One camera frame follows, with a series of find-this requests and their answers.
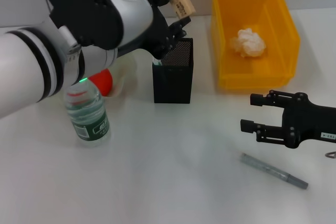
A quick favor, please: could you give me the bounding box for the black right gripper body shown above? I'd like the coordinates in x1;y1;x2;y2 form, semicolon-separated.
278;91;336;149

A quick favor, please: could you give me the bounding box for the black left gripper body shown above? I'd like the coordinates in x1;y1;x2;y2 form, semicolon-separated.
117;3;174;60

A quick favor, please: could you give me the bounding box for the small tan candy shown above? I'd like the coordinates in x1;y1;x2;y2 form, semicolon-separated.
169;0;197;20

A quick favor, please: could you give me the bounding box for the grey marker pen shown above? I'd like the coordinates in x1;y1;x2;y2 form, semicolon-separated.
239;152;309;191

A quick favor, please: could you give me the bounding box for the white paper ball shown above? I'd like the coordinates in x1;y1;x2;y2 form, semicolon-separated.
229;27;266;59

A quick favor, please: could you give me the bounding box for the clear green-label water bottle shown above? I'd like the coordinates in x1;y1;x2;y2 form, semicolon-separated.
65;80;112;148

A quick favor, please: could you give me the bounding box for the black mesh pen holder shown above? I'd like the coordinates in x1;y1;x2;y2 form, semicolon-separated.
152;37;195;104

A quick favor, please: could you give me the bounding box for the clear wavy glass fruit plate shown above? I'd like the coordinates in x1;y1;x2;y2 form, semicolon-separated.
104;50;139;99

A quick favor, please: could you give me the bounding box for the yellow plastic bin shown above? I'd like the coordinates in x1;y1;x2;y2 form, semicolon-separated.
209;0;301;90

